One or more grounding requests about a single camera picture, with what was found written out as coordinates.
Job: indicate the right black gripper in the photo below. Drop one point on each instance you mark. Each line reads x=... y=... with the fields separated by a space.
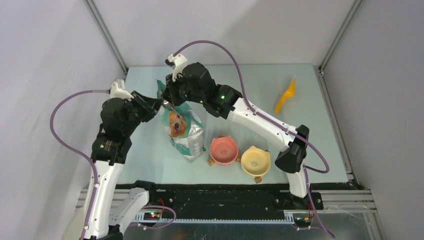
x=169 y=94

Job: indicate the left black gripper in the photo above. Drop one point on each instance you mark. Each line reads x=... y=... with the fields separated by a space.
x=151 y=105

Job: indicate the green dog food bag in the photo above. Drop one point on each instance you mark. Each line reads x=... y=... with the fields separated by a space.
x=184 y=129

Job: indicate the orange plastic food scoop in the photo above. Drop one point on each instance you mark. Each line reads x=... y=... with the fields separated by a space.
x=289 y=93

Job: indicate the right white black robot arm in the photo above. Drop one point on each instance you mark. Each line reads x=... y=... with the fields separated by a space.
x=193 y=83

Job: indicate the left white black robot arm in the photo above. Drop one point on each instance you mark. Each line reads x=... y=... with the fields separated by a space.
x=119 y=119

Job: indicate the pink cat-ear pet bowl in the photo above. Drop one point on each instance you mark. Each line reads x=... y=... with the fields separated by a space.
x=223 y=151

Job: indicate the yellow cat-ear pet bowl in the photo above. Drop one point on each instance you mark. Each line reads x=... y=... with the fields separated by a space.
x=256 y=162

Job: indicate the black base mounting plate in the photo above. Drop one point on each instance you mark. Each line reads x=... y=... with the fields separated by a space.
x=219 y=202

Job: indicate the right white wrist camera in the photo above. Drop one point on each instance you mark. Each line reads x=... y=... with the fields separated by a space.
x=177 y=62

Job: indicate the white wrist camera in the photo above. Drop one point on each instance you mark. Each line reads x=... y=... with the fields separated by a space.
x=177 y=62
x=118 y=90

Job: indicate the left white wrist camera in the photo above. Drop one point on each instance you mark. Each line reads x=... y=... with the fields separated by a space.
x=118 y=90

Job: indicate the left corner aluminium post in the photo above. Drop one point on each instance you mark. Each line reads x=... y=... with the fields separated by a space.
x=106 y=34

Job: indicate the corner aluminium post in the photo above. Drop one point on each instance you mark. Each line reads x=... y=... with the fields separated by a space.
x=106 y=34
x=352 y=12

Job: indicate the right corner aluminium post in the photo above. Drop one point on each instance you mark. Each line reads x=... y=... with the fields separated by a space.
x=352 y=12

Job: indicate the aluminium frame rail base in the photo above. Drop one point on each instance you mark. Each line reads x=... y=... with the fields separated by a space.
x=334 y=202

